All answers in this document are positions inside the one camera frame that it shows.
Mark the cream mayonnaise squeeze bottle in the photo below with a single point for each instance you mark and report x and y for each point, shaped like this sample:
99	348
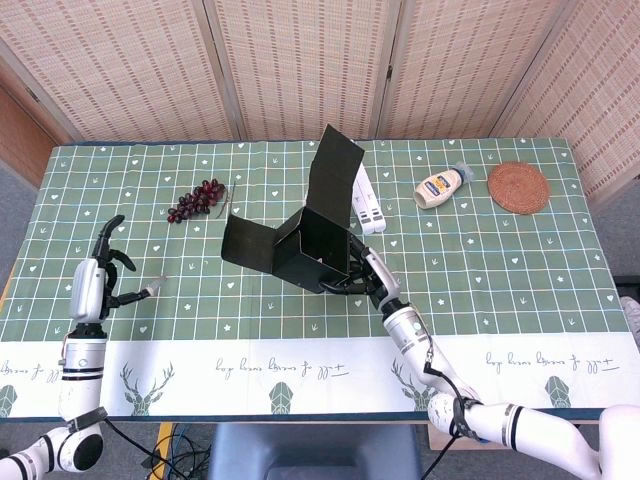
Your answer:
440	187

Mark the green checked tablecloth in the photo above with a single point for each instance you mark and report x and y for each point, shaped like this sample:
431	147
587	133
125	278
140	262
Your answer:
125	250

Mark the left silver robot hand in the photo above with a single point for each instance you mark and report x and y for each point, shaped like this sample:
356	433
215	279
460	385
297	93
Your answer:
85	290

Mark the black folding box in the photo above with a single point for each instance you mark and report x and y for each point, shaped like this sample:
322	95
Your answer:
330	165

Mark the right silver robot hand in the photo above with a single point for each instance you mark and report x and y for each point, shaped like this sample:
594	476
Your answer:
382	275

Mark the dark red grape bunch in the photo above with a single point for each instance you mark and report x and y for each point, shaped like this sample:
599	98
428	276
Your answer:
197	200

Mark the woven bamboo folding screen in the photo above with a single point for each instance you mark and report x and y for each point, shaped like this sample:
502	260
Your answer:
300	65

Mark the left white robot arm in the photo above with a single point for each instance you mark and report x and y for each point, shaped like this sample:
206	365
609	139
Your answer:
82	370

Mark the round brown woven coaster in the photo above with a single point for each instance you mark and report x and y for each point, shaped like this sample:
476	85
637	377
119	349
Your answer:
519	188

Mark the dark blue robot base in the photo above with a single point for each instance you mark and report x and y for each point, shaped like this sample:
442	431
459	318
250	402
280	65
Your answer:
315	450

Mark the white folding stand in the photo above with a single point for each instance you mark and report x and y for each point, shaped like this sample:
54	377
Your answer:
367	200

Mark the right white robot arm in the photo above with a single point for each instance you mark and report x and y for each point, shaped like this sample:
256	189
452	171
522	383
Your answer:
410	335

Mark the brown wooden door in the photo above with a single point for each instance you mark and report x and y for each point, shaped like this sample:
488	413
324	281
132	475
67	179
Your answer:
20	140

